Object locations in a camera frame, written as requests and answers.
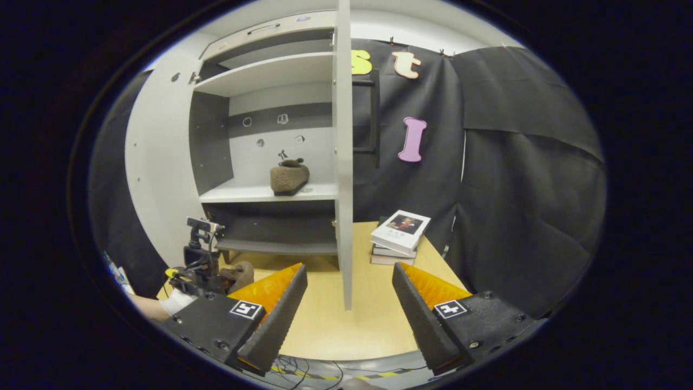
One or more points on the white book with photo cover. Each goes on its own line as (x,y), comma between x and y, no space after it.
(400,230)

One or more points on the white cabinet door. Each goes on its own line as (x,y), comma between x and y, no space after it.
(342,162)
(159,162)

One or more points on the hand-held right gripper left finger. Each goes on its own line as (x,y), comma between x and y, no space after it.
(281,319)

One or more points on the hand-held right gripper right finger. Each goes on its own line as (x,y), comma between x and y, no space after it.
(419,325)

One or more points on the plain stacked book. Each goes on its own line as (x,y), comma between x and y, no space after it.
(390,252)
(390,260)

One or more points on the brown fuzzy shoe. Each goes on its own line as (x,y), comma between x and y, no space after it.
(289,176)
(241,273)

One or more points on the white shoe cabinet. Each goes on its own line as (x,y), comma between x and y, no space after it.
(265,76)

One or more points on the beige cabinet drawer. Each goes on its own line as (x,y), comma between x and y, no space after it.
(292,30)

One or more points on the black metal rack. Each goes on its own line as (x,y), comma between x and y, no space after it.
(373,108)

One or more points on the black backdrop cloth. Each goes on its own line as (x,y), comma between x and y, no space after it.
(514,189)

